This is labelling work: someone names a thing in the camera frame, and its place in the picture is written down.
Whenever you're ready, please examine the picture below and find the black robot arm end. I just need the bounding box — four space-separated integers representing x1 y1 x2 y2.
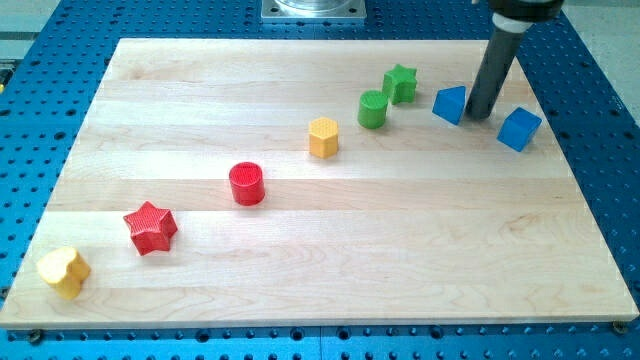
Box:
488 0 564 23

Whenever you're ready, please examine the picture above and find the blue cube block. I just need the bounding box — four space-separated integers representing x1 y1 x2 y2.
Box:
497 107 542 152

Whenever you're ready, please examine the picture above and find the yellow hexagon block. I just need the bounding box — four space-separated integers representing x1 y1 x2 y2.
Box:
308 117 339 159

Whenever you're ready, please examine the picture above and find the red cylinder block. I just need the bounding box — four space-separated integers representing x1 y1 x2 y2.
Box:
229 162 265 206

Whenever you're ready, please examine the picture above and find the green cylinder block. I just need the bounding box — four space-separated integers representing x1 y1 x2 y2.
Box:
357 90 388 129

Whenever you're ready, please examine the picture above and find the light wooden board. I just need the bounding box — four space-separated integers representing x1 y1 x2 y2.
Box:
1 38 638 329

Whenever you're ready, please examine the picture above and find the green star block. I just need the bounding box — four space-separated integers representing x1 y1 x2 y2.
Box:
382 64 417 105

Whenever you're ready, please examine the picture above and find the blue triangular prism block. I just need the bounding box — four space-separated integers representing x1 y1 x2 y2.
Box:
432 86 466 125

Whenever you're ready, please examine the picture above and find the red star block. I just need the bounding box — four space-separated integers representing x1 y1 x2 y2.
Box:
123 201 178 256

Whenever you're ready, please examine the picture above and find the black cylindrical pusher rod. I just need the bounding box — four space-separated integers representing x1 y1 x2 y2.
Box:
465 13 533 120

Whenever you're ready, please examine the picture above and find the yellow heart block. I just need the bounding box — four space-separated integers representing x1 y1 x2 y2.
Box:
36 246 91 300

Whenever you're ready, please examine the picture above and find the blue perforated metal plate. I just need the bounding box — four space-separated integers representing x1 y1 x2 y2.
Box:
1 0 639 359

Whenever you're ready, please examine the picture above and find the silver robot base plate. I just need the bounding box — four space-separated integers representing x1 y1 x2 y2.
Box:
260 0 367 23

